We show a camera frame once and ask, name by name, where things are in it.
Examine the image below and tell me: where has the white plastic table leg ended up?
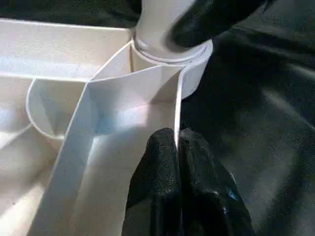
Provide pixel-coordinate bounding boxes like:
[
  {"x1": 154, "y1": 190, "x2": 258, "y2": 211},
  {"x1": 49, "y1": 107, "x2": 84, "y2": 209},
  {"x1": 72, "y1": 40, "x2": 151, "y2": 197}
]
[{"x1": 133, "y1": 0, "x2": 210, "y2": 63}]

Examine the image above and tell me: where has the black mat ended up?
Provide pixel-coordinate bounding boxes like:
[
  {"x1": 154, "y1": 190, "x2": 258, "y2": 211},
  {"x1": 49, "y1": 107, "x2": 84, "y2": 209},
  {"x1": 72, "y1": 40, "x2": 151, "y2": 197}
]
[{"x1": 0, "y1": 0, "x2": 315, "y2": 236}]

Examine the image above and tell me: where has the white plastic table top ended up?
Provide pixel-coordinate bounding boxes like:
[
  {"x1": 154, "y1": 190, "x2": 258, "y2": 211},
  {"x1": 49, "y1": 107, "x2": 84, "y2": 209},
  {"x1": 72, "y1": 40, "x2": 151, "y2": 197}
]
[{"x1": 0, "y1": 17, "x2": 213, "y2": 236}]

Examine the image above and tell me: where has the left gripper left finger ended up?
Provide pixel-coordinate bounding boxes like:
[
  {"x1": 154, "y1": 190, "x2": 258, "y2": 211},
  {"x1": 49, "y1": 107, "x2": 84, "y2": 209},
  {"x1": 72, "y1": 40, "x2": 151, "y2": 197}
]
[{"x1": 122, "y1": 128, "x2": 184, "y2": 236}]

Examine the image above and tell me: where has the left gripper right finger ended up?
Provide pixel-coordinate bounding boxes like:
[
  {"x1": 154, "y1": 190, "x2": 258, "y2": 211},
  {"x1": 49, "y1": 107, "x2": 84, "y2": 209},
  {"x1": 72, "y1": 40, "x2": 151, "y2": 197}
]
[{"x1": 178, "y1": 128, "x2": 255, "y2": 236}]

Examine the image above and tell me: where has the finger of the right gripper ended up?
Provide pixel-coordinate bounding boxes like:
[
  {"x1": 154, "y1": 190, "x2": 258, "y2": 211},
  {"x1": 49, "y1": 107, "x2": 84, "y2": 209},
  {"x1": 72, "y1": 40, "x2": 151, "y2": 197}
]
[{"x1": 168, "y1": 0, "x2": 269, "y2": 50}]

